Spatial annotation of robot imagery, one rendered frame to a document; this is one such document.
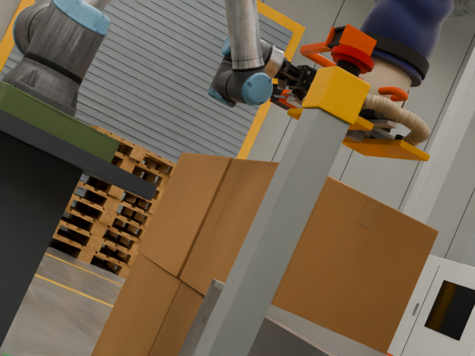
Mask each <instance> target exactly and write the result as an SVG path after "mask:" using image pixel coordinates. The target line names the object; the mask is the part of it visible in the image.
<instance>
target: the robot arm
mask: <svg viewBox="0 0 475 356"><path fill-rule="evenodd" d="M110 2H111V0H39V1H38V2H37V3H36V4H35V5H32V6H29V7H27V8H25V9H23V10H22V11H21V12H20V13H19V14H18V16H17V17H16V19H15V21H14V24H13V40H14V42H15V44H16V46H17V48H18V50H19V51H20V52H21V53H22V54H23V55H24V56H23V58H22V60H21V61H20V62H19V63H18V64H17V65H16V66H15V67H14V68H13V69H12V70H10V71H9V72H8V73H7V74H6V75H5V76H4V77H3V78H2V80H1V81H2V82H5V83H8V84H10V85H12V86H16V87H17V89H19V90H22V91H23V92H25V93H27V94H29V95H31V96H33V97H35V98H37V99H39V100H41V101H43V102H44V103H46V104H48V105H50V106H52V107H54V108H56V109H58V110H59V111H61V112H63V113H65V114H67V115H69V116H71V117H74V116H75V114H76V105H77V97H78V89H79V87H80V85H81V83H82V81H83V79H84V77H85V75H86V73H87V71H88V69H89V67H90V65H91V63H92V61H93V59H94V57H95V55H96V53H97V50H98V48H99V46H100V44H101V42H102V40H103V38H104V36H105V35H106V34H107V29H108V27H109V25H110V19H109V18H108V17H107V16H106V15H105V14H104V13H102V12H101V11H102V10H103V9H104V7H106V5H108V4H109V3H110ZM225 9H226V16H227V22H228V33H229V36H228V37H227V39H226V40H225V42H224V44H223V46H222V49H221V52H222V54H223V55H225V56H224V57H223V60H222V62H221V65H220V66H219V68H218V70H217V72H216V75H215V76H214V79H213V81H212V83H211V84H210V86H209V90H208V95H209V96H210V97H212V98H213V99H215V100H217V101H219V102H220V103H222V104H224V105H226V106H228V107H232V108H233V107H234V106H236V104H237V102H240V103H244V104H247V105H251V106H254V105H262V104H264V103H265V102H267V101H268V100H269V98H270V97H271V94H272V92H273V83H272V81H271V78H275V79H278V87H279V88H281V89H283V90H285V89H286V86H288V89H289V90H292V92H291V93H293V94H294V96H295V97H296V99H297V100H299V101H301V102H302V100H303V98H304V97H305V96H306V95H307V93H308V90H309V89H310V86H311V84H312V82H313V80H314V78H315V75H316V73H317V69H314V68H311V67H310V66H308V65H299V66H297V67H296V66H294V65H292V64H291V62H289V61H288V59H287V58H286V57H285V56H284V53H283V52H282V51H281V50H279V49H277V48H276V45H274V46H271V45H270V44H268V43H266V42H265V41H263V40H261V37H260V30H259V19H258V12H257V0H225ZM302 91H303V92H302Z"/></svg>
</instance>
